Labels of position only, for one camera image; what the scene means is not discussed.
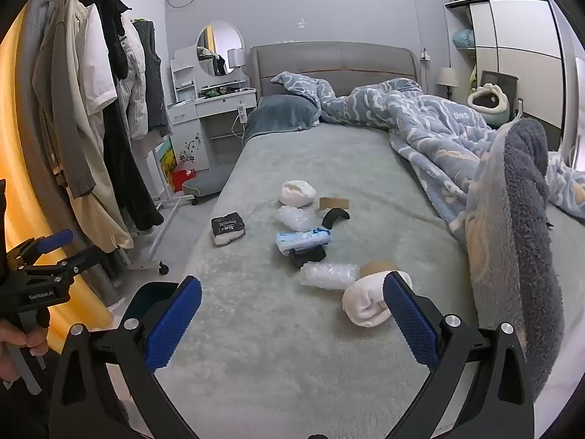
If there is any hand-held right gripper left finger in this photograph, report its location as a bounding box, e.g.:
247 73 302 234
49 275 203 439

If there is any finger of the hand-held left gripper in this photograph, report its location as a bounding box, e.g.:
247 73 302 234
7 229 74 266
18 245 99 284

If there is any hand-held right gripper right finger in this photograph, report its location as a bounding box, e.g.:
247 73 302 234
382 271 535 439

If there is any dark blue bin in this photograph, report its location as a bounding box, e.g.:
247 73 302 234
123 281 184 325

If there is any white sock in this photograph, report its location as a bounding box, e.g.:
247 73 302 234
342 271 414 329

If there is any brown cardboard tape ring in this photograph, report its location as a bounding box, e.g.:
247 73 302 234
359 260 403 279

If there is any long bubble wrap piece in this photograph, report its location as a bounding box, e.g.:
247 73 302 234
299 262 359 290

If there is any black and white packet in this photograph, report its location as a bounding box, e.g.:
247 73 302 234
211 212 246 246

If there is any black curved plastic piece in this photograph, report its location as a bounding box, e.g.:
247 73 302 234
289 247 328 270
321 209 352 229

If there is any blue tissue pack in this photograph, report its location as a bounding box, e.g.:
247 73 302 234
275 229 333 257

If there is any person's left forearm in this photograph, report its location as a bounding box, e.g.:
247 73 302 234
0 357 60 439

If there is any person's left hand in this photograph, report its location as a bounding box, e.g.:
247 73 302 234
0 319 49 382

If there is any cream long coat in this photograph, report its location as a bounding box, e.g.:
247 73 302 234
68 101 135 254

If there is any yellow curtain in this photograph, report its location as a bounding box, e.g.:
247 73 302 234
0 9 115 353

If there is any white clothes rack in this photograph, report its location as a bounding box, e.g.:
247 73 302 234
43 0 195 277

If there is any olive beige jacket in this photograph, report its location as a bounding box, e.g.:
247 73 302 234
32 0 99 199

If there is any yellow green painting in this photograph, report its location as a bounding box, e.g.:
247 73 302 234
153 136 179 193

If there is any red box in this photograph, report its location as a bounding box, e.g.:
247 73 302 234
171 168 197 193

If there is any grey cushioned stool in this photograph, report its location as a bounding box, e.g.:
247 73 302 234
182 164 236 206

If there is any white puffer jacket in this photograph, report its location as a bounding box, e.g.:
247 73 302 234
120 18 149 142

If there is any grey upholstered bed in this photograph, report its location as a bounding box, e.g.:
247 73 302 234
155 42 585 439

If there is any white shirt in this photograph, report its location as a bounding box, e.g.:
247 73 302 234
84 4 118 117

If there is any grey knit vest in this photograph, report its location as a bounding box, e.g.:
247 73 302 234
132 19 172 138

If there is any blue cloud-print blanket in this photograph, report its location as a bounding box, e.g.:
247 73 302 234
271 72 585 403

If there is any white dressing table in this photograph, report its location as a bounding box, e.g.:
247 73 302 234
167 45 259 172

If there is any black hanging garment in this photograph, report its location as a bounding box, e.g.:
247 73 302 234
77 0 133 80

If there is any cream and green cat bed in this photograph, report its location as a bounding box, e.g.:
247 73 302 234
466 83 510 129

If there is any grey-blue pillow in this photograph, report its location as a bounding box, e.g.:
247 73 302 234
241 94 321 147

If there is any beige shade bedside lamp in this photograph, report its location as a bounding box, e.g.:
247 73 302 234
435 67 460 100

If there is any round mirror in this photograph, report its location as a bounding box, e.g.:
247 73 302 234
196 20 246 78

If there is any black framed panel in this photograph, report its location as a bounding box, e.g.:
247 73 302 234
480 70 519 101

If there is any white wardrobe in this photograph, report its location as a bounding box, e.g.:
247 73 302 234
445 0 570 147

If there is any light blue plush bundle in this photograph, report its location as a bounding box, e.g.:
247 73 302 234
452 28 476 51

